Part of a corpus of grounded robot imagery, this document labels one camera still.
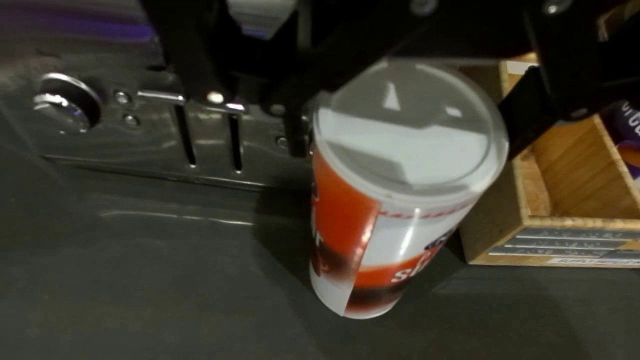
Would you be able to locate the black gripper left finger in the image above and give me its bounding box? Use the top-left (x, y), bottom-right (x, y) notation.
top-left (141, 0), bottom-right (415, 158)

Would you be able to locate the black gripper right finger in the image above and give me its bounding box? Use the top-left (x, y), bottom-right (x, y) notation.
top-left (497, 0), bottom-right (640, 162)

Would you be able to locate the white red sugar container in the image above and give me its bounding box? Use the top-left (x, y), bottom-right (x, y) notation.
top-left (305, 56), bottom-right (511, 321)

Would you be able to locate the white blue creamer container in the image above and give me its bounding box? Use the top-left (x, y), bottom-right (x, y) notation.
top-left (598, 97), bottom-right (640, 183)

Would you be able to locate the wooden condiment box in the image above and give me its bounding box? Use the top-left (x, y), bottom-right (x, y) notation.
top-left (457, 51), bottom-right (640, 270)

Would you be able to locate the silver four-slot toaster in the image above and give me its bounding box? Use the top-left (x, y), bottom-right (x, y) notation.
top-left (0, 0), bottom-right (315, 193)

